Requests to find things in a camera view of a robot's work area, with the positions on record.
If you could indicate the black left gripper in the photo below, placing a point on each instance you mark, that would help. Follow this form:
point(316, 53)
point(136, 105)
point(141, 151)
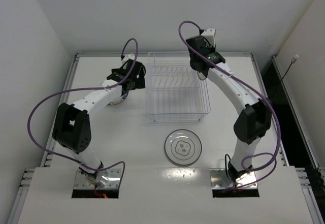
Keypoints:
point(139, 75)

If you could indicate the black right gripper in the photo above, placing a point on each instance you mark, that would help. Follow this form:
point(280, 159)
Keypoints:
point(195, 63)

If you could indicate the green rimmed white plate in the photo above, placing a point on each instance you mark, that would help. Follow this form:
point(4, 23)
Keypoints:
point(118, 100)

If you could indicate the orange sunburst ceramic plate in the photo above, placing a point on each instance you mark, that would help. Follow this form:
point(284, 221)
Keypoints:
point(202, 75)

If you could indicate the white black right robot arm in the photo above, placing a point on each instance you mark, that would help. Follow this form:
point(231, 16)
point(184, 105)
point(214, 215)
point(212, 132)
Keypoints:
point(254, 116)

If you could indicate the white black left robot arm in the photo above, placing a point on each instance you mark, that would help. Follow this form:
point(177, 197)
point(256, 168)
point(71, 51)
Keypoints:
point(72, 126)

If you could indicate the grey flower pattern plate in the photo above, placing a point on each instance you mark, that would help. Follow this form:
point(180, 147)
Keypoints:
point(182, 147)

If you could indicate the white front cover board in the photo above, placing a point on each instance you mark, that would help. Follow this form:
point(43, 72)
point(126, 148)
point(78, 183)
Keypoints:
point(158, 195)

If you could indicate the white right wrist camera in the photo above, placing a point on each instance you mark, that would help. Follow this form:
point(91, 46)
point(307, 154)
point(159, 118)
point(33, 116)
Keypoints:
point(209, 35)

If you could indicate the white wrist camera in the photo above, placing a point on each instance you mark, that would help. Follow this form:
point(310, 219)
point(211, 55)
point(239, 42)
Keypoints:
point(127, 57)
point(209, 35)

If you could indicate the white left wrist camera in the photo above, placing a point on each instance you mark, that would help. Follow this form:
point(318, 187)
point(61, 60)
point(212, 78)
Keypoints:
point(127, 57)

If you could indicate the white wire dish rack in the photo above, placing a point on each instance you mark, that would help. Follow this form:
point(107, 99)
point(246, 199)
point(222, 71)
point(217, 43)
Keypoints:
point(174, 91)

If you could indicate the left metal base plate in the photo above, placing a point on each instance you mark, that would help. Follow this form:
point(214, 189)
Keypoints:
point(108, 179)

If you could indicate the metal base plate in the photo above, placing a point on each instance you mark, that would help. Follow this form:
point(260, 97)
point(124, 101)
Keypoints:
point(220, 181)
point(108, 179)

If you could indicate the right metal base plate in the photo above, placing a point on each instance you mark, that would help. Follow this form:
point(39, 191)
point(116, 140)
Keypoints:
point(220, 181)

